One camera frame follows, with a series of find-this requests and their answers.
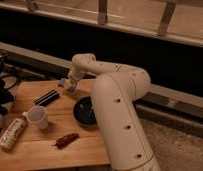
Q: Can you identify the wooden board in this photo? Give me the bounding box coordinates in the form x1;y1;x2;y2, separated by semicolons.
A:
0;79;108;171

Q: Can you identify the black cable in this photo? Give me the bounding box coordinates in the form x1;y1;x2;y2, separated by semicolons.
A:
0;73;22;91

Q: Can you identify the dark ceramic bowl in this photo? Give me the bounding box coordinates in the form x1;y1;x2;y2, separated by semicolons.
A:
73;96;97;126

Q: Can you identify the black tripod stand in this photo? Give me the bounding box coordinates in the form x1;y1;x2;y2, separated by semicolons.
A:
0;52;15;144

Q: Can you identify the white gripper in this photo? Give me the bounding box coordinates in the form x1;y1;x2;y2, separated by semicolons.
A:
58;68;84;92

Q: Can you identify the black rectangular box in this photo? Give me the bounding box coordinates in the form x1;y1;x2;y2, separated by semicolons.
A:
34;90;59;106

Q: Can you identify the red chili pepper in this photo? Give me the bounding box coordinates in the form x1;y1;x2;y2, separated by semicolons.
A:
55;133;79;149

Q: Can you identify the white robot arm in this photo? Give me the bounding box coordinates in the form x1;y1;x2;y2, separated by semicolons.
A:
60;53;161;171

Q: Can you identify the white cup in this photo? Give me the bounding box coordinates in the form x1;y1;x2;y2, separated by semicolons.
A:
22;106;49;130

